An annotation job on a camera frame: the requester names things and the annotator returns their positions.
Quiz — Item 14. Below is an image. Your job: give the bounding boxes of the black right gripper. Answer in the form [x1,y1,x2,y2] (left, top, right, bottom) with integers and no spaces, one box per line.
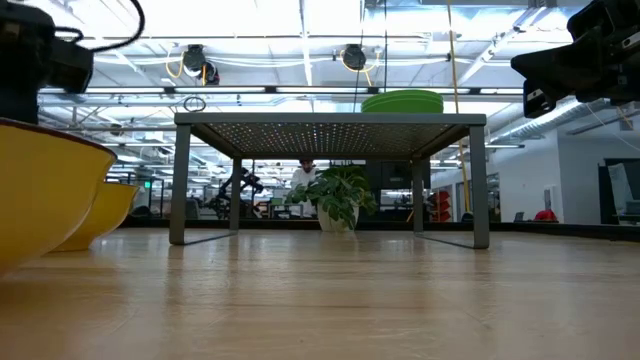
[510,0,640,119]

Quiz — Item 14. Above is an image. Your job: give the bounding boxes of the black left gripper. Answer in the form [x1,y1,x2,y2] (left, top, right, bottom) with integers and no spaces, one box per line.
[0,2,57,125]

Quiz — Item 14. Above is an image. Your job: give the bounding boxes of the yellow blue-patterned bowl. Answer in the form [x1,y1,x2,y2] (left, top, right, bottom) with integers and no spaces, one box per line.
[53,182,141,253]
[0,118,119,274]

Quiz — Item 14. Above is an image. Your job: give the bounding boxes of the red storage bins stack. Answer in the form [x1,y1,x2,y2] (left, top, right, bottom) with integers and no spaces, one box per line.
[426,190,452,223]

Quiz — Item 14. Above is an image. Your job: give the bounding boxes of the grey perforated metal riser shelf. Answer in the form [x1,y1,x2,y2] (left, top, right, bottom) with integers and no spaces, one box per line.
[168,112,491,250]

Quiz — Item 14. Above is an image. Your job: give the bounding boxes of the green potted plant white pot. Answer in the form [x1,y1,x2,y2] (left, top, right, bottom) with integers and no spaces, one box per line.
[285,164,379,234]

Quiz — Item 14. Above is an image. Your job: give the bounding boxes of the person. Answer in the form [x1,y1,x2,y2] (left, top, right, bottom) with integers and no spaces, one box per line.
[289,158,320,219]

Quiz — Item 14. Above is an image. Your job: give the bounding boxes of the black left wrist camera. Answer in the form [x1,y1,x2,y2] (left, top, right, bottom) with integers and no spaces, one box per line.
[47,38,95,95]

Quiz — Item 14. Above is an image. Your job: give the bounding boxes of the yellow hanging cable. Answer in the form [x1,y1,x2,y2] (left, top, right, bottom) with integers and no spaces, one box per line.
[444,0,472,215]

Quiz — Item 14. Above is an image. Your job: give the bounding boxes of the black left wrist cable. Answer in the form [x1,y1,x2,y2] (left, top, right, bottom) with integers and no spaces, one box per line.
[53,0,147,55]

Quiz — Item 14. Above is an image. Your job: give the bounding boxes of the small black cable loop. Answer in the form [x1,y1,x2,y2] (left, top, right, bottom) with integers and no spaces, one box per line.
[182,95,208,114]

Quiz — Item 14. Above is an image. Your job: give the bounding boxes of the black ceiling cable reel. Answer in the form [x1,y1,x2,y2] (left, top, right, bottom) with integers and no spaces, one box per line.
[341,43,368,72]
[181,43,221,86]

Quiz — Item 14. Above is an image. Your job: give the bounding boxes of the thin black hanging cable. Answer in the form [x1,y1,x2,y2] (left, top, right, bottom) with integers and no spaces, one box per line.
[351,0,366,114]

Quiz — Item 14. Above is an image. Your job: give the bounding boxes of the black aluminium rig frame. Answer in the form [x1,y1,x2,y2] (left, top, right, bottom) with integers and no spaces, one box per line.
[119,217,640,242]

